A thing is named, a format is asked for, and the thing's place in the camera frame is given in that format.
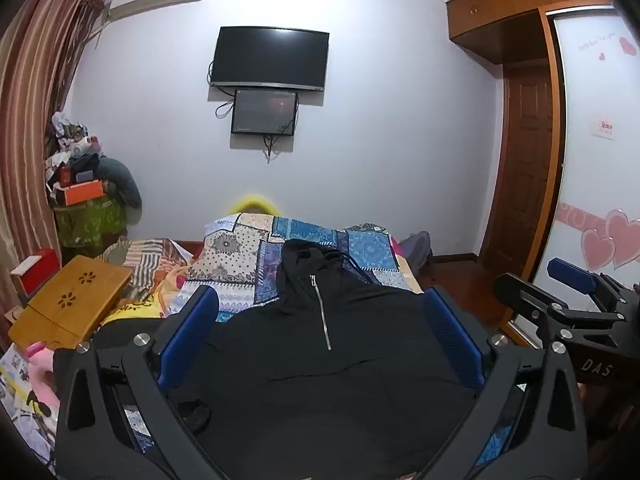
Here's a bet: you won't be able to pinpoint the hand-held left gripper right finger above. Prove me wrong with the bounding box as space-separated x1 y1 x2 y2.
410 287 588 480

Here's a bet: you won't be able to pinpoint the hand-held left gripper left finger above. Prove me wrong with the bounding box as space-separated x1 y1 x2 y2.
54 285 236 480

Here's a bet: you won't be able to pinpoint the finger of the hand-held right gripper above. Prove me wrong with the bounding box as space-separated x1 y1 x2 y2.
494 272 628 341
547 258 640 311

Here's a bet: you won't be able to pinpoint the black zip hoodie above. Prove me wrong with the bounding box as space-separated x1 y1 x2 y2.
95 239 501 480

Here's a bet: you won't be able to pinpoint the pink heart stickers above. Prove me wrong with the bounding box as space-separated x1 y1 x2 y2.
580 209 640 271

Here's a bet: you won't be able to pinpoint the yellow cartoon blanket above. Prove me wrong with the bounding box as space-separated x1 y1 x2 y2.
100 270 186 333

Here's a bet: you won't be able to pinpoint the striped patterned cloth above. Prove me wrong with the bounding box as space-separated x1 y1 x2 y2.
97 237 193 291

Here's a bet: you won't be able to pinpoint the blue patchwork blanket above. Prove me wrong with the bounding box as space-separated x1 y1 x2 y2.
122 210 516 468

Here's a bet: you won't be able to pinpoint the wooden folding table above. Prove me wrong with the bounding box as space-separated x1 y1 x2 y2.
7 255 133 348

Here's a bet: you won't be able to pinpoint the brown wooden door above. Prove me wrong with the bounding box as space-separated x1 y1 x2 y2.
492 62 556 261

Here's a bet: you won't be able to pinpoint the pink plush toy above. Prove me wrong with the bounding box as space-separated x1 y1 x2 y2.
27 342 63 416

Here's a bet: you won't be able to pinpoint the yellow rounded object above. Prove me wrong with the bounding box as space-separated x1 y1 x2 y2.
235 194 281 218

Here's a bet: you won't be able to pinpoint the red box with white lid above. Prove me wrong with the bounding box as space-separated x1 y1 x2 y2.
10 249 60 296

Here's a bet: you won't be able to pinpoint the dark grey jacket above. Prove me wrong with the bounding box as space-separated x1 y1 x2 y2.
97 156 143 211

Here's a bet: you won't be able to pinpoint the orange box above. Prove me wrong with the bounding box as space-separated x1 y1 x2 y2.
62 180 106 207

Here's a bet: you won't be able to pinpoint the printed paper sheets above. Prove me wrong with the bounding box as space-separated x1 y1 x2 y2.
0 345 61 466

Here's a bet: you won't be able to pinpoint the pile of clutter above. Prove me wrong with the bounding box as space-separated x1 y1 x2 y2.
45 110 108 196

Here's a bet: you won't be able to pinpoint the wooden wardrobe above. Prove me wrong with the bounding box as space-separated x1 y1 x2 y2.
446 0 640 346

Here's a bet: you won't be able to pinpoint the striped brown curtain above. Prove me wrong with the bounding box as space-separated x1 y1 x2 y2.
0 0 113 311

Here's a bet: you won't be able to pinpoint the small black wall monitor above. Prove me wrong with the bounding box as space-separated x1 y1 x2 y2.
231 88 299 137

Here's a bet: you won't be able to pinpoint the black wall television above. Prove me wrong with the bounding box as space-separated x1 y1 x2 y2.
209 25 330 93

